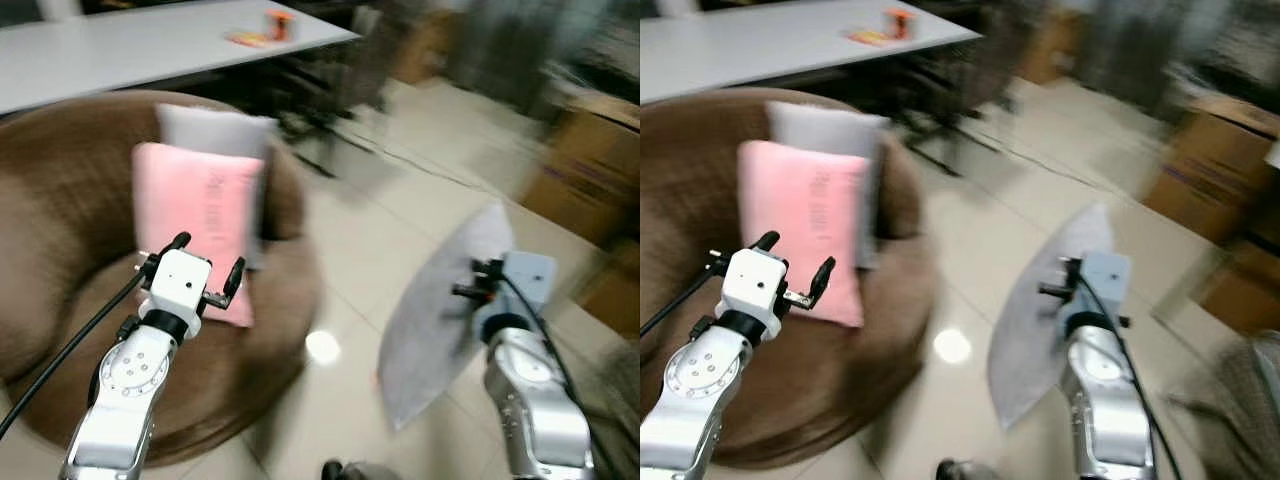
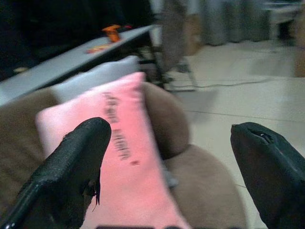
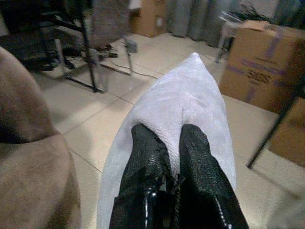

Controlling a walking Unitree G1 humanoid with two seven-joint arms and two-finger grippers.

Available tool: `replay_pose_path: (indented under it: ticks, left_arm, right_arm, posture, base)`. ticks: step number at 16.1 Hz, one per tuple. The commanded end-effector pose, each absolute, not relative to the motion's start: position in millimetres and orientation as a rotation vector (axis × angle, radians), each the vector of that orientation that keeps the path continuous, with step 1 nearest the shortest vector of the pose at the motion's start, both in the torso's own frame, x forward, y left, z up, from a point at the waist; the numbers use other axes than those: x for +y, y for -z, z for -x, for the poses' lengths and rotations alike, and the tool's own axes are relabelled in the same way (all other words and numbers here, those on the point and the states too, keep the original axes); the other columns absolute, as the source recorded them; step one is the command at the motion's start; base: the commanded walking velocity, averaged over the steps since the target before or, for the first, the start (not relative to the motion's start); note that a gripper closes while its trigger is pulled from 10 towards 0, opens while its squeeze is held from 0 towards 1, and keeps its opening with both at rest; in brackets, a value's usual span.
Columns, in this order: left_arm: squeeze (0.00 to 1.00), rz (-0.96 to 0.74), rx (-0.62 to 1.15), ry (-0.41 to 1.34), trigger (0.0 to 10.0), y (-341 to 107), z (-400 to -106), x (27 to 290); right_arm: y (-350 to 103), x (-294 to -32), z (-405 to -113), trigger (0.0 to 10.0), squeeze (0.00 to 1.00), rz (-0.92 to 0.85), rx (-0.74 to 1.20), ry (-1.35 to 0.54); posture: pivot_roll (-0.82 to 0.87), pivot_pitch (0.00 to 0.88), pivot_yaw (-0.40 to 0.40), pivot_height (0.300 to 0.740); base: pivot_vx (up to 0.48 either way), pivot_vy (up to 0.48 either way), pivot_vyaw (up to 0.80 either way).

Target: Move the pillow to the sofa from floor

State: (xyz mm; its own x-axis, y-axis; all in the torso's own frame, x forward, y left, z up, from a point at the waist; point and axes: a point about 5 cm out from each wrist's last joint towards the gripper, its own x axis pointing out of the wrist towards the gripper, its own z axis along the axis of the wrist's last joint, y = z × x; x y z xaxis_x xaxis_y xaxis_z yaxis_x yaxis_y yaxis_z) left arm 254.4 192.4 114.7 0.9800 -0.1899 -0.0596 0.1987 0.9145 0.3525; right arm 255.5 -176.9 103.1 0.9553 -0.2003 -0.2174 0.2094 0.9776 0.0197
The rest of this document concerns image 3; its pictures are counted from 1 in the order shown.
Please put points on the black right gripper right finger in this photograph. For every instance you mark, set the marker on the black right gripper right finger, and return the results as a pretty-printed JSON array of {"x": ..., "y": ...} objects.
[{"x": 202, "y": 171}]

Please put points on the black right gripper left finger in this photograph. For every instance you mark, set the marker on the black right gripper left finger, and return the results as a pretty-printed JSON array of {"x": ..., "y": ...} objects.
[{"x": 143, "y": 162}]

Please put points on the white pillow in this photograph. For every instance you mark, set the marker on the white pillow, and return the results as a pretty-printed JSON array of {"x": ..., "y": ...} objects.
[{"x": 181, "y": 105}]

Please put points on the brown fabric sofa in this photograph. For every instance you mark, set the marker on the brown fabric sofa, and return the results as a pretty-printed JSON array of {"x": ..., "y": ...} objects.
[{"x": 28, "y": 148}]

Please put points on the black metal stand leg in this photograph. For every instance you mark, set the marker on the black metal stand leg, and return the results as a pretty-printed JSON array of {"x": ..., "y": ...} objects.
[{"x": 274, "y": 128}]

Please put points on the plain cardboard box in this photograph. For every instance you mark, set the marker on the plain cardboard box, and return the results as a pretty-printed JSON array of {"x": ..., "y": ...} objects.
[{"x": 289, "y": 133}]

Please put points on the large printed cardboard box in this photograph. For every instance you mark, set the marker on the large printed cardboard box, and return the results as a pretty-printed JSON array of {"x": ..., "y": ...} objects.
[{"x": 262, "y": 66}]

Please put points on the grey upholstered chair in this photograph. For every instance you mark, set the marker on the grey upholstered chair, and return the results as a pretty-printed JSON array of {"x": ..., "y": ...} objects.
[{"x": 109, "y": 22}]

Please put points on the tall brown cardboard box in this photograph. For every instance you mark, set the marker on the tall brown cardboard box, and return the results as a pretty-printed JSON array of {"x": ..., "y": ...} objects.
[{"x": 149, "y": 17}]

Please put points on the grey curtain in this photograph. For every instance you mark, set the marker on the grey curtain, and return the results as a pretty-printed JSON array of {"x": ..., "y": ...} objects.
[{"x": 193, "y": 19}]

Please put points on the black metal rack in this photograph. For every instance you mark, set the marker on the black metal rack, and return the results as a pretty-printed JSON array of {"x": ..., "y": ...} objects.
[{"x": 47, "y": 35}]

